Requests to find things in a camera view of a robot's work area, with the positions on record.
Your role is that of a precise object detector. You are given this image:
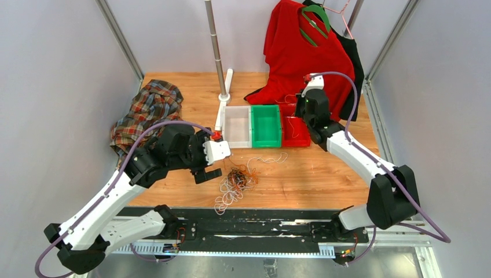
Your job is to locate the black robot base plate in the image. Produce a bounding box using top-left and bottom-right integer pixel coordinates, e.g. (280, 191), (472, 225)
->
(172, 208), (369, 254)

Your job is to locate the white thin cable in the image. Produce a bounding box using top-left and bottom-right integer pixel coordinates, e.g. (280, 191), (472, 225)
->
(213, 152), (288, 215)

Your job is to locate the white plastic bin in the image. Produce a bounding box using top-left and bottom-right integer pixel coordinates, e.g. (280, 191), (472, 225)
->
(222, 105), (252, 149)

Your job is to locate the aluminium frame rail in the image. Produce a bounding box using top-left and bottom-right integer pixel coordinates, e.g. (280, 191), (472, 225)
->
(87, 209), (442, 277)

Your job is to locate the right silver rack pole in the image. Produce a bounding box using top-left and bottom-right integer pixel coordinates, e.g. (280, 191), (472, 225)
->
(342, 0), (364, 39)

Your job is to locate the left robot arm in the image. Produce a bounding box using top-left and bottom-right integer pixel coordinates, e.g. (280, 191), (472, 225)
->
(44, 120), (231, 275)

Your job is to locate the green plastic bin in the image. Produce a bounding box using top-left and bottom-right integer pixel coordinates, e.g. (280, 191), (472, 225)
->
(251, 105), (282, 148)

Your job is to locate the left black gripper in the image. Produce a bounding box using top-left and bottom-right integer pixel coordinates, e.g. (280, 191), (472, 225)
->
(170, 128), (223, 182)

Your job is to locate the black t-shirt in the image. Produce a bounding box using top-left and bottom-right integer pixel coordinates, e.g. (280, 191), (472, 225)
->
(299, 1), (364, 120)

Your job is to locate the red plastic bin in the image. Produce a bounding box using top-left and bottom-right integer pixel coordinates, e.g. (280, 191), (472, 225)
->
(279, 104), (311, 148)

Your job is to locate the black thin cable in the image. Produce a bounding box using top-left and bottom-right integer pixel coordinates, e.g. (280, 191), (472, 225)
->
(226, 167), (248, 189)

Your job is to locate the pink wire hanger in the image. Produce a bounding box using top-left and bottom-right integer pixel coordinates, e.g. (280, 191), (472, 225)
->
(321, 0), (354, 39)

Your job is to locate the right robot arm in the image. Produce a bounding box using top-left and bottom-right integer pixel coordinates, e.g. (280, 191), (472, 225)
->
(295, 89), (419, 242)

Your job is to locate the green clothes hanger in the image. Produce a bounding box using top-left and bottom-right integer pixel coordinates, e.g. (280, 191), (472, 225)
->
(299, 5), (331, 47)

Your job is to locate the plaid flannel shirt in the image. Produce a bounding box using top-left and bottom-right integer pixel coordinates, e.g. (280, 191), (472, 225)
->
(109, 79), (184, 164)

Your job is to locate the red t-shirt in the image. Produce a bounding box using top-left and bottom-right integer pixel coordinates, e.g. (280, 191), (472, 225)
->
(244, 0), (356, 130)

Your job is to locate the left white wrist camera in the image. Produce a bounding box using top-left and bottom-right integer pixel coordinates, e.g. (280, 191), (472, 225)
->
(203, 140), (232, 166)

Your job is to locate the orange thin cable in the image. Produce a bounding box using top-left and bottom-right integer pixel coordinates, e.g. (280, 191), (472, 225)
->
(226, 164), (262, 193)

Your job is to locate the white rack base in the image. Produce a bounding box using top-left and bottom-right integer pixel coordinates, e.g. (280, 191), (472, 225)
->
(214, 68), (234, 131)

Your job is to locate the silver rack pole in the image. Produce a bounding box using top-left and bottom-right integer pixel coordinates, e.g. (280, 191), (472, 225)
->
(204, 0), (223, 81)
(342, 0), (364, 39)

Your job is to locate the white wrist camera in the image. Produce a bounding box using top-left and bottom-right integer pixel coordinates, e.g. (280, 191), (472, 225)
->
(301, 74), (324, 97)
(203, 140), (232, 166)

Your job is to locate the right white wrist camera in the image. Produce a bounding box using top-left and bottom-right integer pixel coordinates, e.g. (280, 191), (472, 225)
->
(301, 74), (324, 97)

